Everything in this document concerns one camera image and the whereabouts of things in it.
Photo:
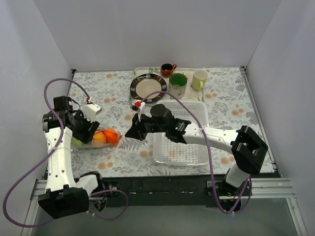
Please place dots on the floral tablecloth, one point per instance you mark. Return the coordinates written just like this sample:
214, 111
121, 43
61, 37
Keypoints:
226, 97

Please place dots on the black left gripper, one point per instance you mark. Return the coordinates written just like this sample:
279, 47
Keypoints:
86, 130

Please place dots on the floral mug green inside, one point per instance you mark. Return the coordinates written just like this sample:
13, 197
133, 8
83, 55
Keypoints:
177, 85

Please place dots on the dark rimmed beige plate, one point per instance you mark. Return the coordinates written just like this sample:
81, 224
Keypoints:
145, 84

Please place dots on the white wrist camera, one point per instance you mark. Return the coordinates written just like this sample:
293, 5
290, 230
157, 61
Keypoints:
90, 111
137, 105

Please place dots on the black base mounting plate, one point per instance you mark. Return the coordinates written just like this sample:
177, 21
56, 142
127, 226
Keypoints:
169, 191

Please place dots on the white plastic basket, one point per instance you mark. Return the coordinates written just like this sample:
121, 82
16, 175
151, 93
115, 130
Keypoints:
170, 153

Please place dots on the pale yellow mug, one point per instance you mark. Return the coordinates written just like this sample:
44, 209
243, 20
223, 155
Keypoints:
199, 79

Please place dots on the clear zip top bag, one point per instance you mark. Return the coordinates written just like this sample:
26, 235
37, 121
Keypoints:
88, 145

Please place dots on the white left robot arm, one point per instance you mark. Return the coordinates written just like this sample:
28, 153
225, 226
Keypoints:
64, 195

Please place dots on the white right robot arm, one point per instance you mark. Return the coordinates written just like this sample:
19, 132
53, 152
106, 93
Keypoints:
248, 149

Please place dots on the small brown cup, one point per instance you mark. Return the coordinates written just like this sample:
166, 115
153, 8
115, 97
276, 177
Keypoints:
167, 69

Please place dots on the aluminium frame rail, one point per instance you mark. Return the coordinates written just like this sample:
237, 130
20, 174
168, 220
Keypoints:
261, 188

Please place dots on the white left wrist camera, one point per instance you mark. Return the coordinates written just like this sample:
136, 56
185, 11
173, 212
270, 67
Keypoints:
90, 111

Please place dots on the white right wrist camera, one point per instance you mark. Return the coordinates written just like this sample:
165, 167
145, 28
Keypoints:
137, 105

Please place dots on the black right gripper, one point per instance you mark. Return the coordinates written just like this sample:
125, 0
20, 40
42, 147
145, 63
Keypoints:
141, 126

